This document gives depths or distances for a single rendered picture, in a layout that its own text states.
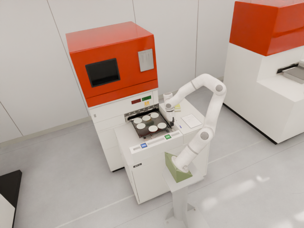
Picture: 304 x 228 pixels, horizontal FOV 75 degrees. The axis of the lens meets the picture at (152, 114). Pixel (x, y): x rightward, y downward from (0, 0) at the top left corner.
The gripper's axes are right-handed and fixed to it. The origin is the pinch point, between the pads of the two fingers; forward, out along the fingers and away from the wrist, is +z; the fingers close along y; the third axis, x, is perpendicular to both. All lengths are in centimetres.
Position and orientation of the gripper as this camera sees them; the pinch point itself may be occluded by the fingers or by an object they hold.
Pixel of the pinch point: (172, 124)
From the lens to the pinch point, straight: 192.2
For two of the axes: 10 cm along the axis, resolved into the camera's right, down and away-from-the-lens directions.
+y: 3.5, 3.6, -8.7
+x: 9.2, -3.0, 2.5
